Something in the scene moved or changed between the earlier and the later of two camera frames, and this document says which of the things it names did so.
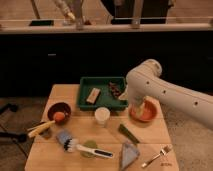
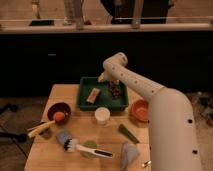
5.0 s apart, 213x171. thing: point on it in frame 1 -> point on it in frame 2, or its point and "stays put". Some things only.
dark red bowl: (62, 107) stays put
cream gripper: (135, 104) -> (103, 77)
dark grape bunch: (115, 89) stays put
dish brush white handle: (69, 144) stays put
